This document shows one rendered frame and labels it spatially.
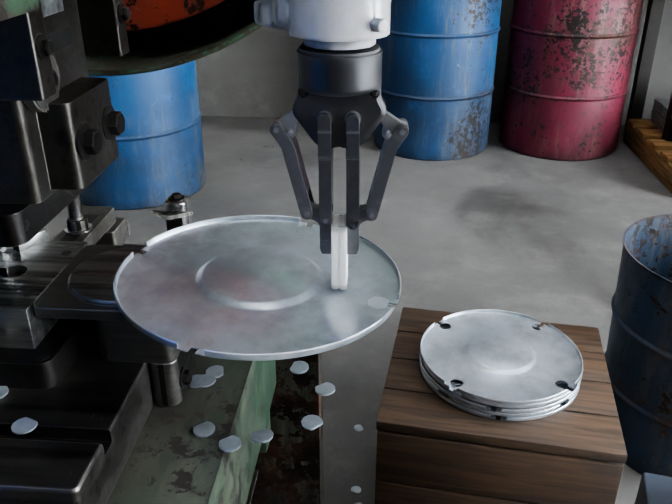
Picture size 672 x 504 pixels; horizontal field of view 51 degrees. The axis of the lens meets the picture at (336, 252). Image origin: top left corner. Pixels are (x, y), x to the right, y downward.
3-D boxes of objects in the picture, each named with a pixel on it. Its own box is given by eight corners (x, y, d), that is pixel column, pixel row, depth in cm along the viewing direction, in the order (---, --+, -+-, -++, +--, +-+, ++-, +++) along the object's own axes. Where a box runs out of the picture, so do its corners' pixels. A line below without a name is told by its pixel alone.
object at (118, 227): (131, 234, 100) (121, 165, 96) (84, 293, 85) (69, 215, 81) (90, 232, 101) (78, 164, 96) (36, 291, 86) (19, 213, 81)
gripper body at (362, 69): (285, 50, 58) (289, 157, 62) (388, 51, 58) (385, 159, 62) (296, 35, 65) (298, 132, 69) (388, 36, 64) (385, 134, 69)
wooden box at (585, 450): (572, 456, 160) (598, 326, 144) (591, 604, 126) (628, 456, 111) (396, 432, 167) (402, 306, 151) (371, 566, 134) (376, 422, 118)
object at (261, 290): (350, 394, 57) (350, 386, 56) (50, 318, 65) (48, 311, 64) (427, 247, 81) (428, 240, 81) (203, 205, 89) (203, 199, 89)
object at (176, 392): (305, 348, 85) (302, 247, 79) (289, 426, 72) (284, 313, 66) (102, 339, 86) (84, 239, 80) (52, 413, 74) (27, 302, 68)
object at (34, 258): (93, 276, 83) (87, 241, 81) (35, 348, 70) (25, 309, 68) (19, 273, 84) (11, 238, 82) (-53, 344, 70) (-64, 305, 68)
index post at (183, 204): (196, 256, 94) (189, 189, 90) (190, 267, 91) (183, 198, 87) (176, 256, 94) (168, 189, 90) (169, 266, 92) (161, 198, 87)
